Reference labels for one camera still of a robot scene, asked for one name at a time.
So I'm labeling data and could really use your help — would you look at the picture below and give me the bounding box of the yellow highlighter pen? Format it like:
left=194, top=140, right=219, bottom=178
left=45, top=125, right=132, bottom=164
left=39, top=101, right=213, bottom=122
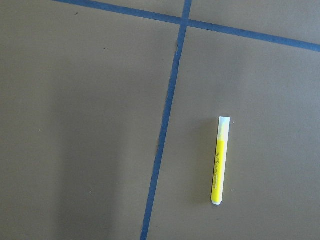
left=211, top=116, right=231, bottom=206

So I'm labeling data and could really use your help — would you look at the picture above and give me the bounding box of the blue tape strip crosswise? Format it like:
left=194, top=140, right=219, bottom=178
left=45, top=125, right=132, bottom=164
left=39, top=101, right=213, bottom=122
left=61, top=0, right=320, bottom=52

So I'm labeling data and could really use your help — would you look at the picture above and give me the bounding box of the blue tape strip lengthwise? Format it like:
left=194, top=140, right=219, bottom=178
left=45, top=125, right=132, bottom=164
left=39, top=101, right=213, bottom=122
left=139, top=0, right=192, bottom=240

